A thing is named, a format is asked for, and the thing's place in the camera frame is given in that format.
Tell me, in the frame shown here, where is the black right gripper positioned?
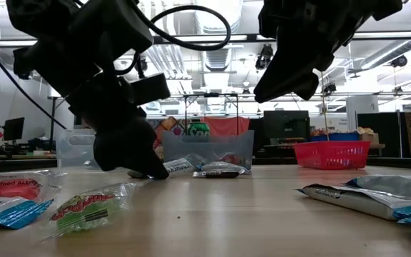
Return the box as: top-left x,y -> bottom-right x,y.
253,0 -> 375,105

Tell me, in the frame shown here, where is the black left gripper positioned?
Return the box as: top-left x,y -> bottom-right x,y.
65,72 -> 172,181

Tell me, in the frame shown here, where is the orange ring pop candy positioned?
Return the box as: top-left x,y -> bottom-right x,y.
222,152 -> 245,167

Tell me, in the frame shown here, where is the black television screen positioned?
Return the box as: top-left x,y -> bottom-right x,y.
263,110 -> 311,146

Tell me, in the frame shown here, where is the thin wooden pole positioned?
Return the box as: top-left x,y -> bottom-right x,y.
319,71 -> 331,142

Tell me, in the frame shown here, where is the colourful patchwork cloth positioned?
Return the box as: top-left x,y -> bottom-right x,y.
151,116 -> 189,160

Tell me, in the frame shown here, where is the grey translucent plastic bin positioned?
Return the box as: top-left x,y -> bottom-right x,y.
161,129 -> 255,168

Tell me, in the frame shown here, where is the green soda can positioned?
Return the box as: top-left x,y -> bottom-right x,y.
186,119 -> 211,138

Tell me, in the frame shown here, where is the blue storage tub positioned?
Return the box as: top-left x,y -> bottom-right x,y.
310,132 -> 361,143

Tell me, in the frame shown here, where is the orange cloth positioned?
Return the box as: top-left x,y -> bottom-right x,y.
203,116 -> 251,137

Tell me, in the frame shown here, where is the red plastic basket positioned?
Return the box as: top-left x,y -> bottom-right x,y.
293,140 -> 372,171

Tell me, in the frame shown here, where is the clear plastic bin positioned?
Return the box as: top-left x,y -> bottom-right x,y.
55,128 -> 98,171

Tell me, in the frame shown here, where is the cardboard box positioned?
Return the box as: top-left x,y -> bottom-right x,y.
356,126 -> 380,145

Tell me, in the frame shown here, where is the black partition panel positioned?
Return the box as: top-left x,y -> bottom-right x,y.
356,111 -> 403,158

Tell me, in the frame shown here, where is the black computer monitor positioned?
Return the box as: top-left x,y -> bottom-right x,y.
2,116 -> 26,141

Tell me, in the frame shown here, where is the silver ceiling air duct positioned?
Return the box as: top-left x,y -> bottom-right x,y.
192,0 -> 245,73

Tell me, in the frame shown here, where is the green ring pop candy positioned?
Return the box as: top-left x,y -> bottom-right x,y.
36,183 -> 138,241

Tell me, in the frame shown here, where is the black left camera cable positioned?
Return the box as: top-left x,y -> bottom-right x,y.
114,4 -> 233,76

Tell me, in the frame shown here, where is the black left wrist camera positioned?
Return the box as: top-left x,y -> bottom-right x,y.
68,0 -> 156,74

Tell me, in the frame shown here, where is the red ring pop candy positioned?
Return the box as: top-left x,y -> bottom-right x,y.
0,169 -> 67,201

